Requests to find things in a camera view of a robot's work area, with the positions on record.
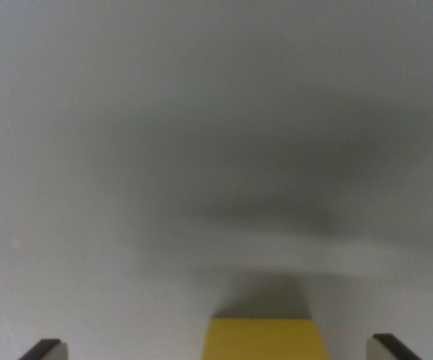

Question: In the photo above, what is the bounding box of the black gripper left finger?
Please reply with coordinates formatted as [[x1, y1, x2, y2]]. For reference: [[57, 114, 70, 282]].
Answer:
[[19, 338, 69, 360]]

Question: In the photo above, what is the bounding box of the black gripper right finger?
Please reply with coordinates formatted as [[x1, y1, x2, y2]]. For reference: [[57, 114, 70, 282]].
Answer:
[[366, 333, 423, 360]]

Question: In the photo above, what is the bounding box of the yellow cube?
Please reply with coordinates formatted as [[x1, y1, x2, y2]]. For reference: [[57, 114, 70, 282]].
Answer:
[[200, 318, 331, 360]]

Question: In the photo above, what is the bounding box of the grey plastic bin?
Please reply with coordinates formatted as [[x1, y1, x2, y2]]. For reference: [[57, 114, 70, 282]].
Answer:
[[0, 0, 433, 360]]

